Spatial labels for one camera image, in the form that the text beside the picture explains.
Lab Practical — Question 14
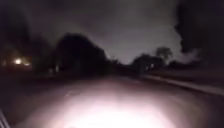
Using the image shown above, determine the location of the dark asphalt road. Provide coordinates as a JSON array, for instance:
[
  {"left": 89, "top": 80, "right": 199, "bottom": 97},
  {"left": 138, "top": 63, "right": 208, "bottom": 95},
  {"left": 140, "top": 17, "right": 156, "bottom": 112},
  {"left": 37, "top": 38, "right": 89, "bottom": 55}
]
[{"left": 0, "top": 74, "right": 224, "bottom": 128}]

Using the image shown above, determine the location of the large dark tree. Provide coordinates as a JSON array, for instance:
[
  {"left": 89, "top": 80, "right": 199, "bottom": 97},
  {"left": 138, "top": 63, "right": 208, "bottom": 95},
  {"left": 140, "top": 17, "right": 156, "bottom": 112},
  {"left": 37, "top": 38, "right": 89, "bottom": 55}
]
[{"left": 174, "top": 0, "right": 224, "bottom": 68}]

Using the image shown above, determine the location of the pale kerb strip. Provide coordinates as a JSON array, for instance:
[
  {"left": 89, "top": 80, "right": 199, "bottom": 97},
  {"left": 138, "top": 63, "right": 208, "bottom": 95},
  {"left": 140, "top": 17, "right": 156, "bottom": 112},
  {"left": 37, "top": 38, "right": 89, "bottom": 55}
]
[{"left": 141, "top": 74, "right": 224, "bottom": 97}]

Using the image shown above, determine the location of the dark row of trees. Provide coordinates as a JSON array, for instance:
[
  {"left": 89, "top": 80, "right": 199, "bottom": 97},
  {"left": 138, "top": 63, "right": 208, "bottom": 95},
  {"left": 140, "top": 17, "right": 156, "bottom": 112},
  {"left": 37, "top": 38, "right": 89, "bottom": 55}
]
[
  {"left": 130, "top": 46, "right": 178, "bottom": 76},
  {"left": 0, "top": 13, "right": 131, "bottom": 78}
]

